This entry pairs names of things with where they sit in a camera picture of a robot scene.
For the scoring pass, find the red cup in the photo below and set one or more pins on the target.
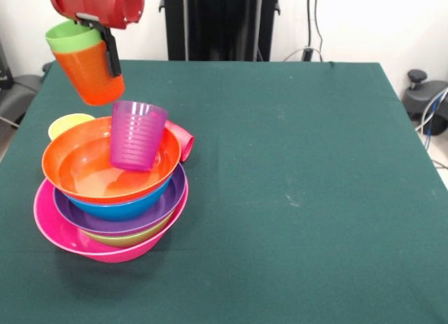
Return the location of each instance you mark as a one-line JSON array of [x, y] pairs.
[[183, 142]]

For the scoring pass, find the pink bowl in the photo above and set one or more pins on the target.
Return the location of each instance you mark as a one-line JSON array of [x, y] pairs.
[[52, 222]]

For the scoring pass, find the orange bowl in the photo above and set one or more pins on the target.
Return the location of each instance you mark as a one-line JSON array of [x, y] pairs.
[[80, 163]]

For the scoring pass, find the dark green tablecloth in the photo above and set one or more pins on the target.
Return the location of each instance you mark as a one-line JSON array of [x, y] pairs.
[[367, 268]]

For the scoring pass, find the green bowl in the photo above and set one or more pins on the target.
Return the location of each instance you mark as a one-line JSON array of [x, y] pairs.
[[122, 240]]

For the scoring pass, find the green cup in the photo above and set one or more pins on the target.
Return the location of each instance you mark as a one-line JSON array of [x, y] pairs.
[[68, 38]]

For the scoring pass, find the purple cup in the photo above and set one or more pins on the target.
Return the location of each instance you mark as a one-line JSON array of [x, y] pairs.
[[136, 138]]

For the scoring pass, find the black plug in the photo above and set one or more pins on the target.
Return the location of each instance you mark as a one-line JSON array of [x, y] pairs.
[[307, 54]]

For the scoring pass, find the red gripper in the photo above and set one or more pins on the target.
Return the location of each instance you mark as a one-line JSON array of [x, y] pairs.
[[98, 7]]

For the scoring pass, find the black equipment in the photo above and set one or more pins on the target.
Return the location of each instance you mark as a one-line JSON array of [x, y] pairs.
[[24, 86]]

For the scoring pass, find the yellow cup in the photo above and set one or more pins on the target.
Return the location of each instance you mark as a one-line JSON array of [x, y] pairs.
[[66, 126]]

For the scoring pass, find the purple bowl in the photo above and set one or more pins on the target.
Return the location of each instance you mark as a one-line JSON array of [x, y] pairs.
[[175, 194]]

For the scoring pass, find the blue bowl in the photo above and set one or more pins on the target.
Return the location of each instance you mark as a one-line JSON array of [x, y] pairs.
[[122, 210]]

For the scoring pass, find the orange cup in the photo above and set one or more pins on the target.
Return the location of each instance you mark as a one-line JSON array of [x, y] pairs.
[[87, 75]]

